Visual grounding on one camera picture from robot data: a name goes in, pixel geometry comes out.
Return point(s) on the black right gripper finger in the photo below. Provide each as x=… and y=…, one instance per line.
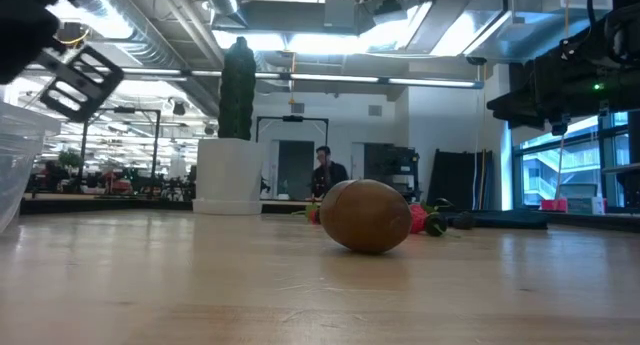
x=525, y=110

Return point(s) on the blackberry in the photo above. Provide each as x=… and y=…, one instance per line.
x=465, y=221

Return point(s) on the brown kiwi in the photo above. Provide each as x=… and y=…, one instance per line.
x=365, y=217

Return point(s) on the red strawberry green leaves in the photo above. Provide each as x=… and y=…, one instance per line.
x=419, y=219
x=314, y=216

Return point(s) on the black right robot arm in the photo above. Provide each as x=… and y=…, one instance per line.
x=620, y=45

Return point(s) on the clear plastic tupperware container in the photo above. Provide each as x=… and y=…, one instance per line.
x=20, y=160

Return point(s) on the black leaning panels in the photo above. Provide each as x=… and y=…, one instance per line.
x=457, y=180

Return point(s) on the red plastic bin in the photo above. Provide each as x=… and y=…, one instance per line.
x=554, y=205

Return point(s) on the folded dark blue cloth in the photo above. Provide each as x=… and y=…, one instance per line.
x=505, y=219

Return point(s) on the grey teal box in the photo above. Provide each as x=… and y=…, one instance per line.
x=585, y=205

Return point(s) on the small green office plant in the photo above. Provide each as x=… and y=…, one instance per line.
x=70, y=160

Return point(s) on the black equipment cart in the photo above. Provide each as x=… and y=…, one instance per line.
x=395, y=170

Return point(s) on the long ceiling light strip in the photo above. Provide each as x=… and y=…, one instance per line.
x=350, y=78

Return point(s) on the grey ceiling box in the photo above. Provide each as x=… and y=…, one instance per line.
x=341, y=14

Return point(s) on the person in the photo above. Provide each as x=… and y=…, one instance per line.
x=327, y=177

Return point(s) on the tall green cactus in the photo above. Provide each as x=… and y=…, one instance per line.
x=237, y=90

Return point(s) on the white plant pot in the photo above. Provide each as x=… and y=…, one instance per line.
x=230, y=180

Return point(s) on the black ceiling-hung camera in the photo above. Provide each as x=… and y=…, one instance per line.
x=70, y=34

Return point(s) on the black dome security camera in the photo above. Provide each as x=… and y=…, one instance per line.
x=476, y=61

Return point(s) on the large silver ventilation duct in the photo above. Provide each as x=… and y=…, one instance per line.
x=450, y=15

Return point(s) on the black metal frame stand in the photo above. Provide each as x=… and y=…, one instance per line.
x=85, y=145

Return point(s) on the silver spiral air duct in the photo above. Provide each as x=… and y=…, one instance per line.
x=165, y=40

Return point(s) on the grey wall vent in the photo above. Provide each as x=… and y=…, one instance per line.
x=375, y=110
x=297, y=108

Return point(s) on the black aluminium table frame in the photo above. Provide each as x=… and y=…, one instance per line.
x=100, y=205

